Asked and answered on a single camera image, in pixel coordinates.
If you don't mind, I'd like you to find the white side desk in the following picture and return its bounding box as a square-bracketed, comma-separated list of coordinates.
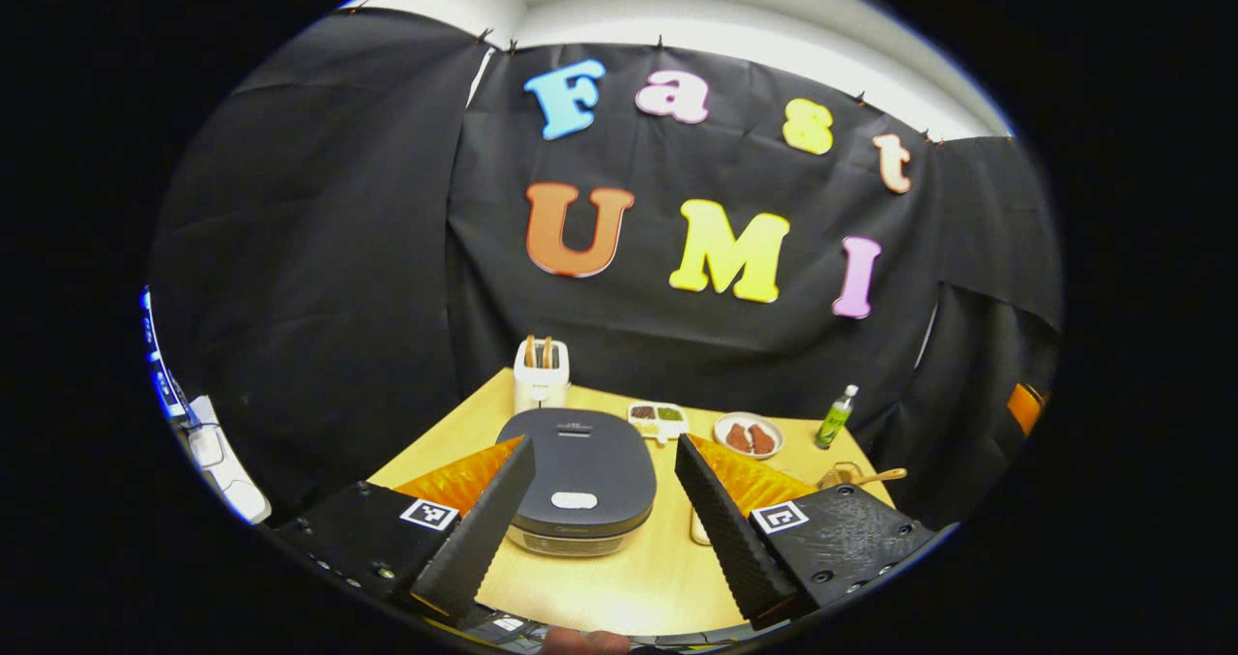
[186, 396, 275, 526]

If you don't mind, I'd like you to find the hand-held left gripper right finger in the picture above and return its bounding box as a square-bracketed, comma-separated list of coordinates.
[673, 432, 938, 633]

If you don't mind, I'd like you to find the white toaster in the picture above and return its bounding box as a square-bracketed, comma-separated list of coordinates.
[513, 339, 573, 415]

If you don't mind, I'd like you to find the black backdrop cloth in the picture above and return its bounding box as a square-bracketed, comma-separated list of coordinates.
[150, 7, 1065, 532]

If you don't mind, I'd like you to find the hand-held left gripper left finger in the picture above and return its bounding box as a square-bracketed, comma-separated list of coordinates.
[274, 434, 537, 628]

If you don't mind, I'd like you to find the dark grey rice cooker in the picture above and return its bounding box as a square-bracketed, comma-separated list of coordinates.
[495, 407, 660, 558]

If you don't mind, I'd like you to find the white divided dish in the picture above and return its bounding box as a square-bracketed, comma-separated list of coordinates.
[627, 402, 691, 444]

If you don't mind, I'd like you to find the white round plate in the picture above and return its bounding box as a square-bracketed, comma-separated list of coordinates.
[713, 412, 785, 461]

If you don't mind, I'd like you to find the green drink bottle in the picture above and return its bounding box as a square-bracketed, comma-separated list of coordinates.
[814, 385, 861, 452]

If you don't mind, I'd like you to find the computer monitor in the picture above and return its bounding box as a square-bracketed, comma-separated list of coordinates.
[141, 287, 191, 423]

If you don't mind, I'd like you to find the wooden spoon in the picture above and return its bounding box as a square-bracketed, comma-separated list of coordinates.
[832, 467, 909, 489]

